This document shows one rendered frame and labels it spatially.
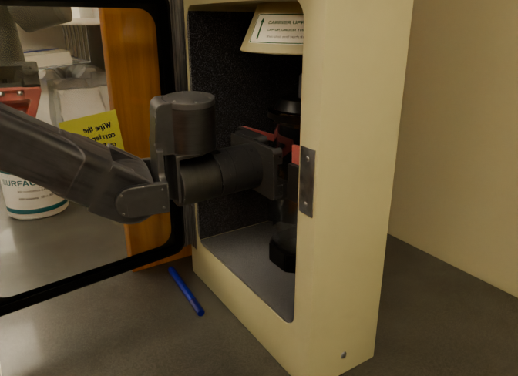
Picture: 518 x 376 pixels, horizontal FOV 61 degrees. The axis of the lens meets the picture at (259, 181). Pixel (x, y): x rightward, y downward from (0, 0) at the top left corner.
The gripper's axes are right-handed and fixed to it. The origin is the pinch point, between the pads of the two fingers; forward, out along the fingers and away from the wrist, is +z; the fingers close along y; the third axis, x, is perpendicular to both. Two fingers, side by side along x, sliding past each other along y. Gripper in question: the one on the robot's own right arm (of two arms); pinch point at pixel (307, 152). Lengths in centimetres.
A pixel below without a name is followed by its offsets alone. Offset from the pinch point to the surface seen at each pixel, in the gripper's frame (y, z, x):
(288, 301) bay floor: -7.6, -8.9, 16.2
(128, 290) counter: 17.2, -22.9, 23.3
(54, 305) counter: 19.4, -33.7, 23.0
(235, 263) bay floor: 4.2, -9.9, 16.2
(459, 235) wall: -4.5, 31.6, 20.7
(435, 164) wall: 2.3, 32.0, 9.0
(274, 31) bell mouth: -3.6, -7.6, -16.1
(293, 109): -1.7, -3.7, -6.8
